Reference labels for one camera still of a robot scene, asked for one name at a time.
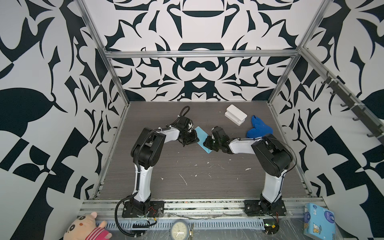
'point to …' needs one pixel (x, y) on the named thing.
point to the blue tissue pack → (319, 223)
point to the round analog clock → (179, 230)
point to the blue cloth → (260, 129)
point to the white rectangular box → (235, 114)
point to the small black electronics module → (270, 226)
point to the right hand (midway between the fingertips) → (203, 141)
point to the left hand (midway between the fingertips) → (201, 137)
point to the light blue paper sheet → (201, 135)
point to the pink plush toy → (86, 227)
